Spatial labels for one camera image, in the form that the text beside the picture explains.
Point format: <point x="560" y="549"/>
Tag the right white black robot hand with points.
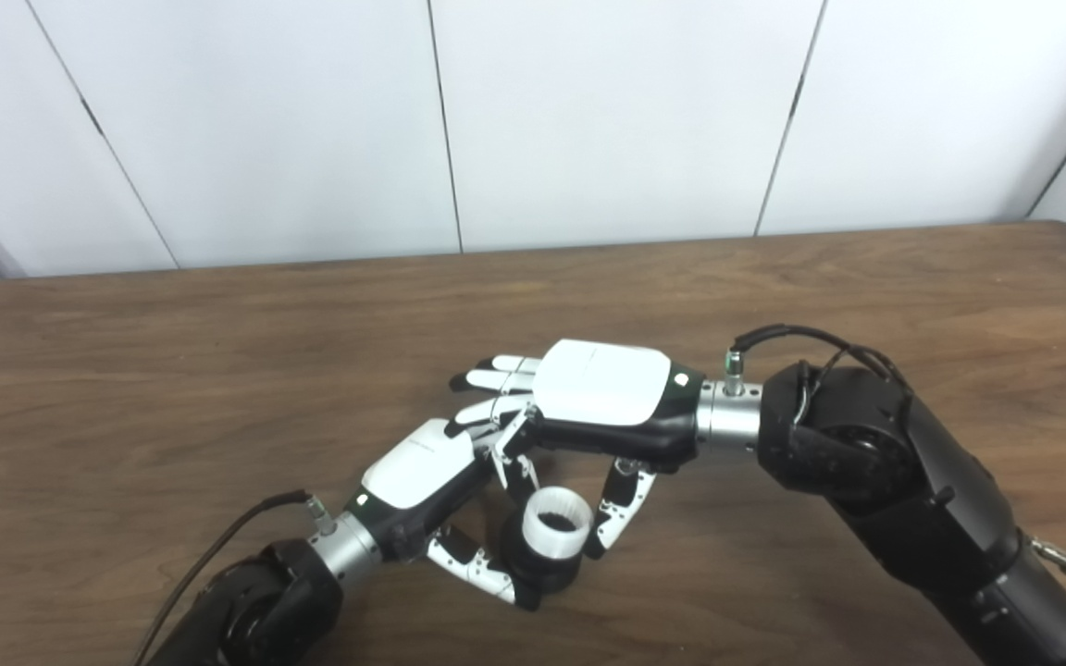
<point x="602" y="384"/>

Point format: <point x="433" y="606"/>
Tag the round black part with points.
<point x="551" y="573"/>

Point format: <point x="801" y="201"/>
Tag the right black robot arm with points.
<point x="866" y="462"/>

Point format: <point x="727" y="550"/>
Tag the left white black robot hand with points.
<point x="413" y="462"/>

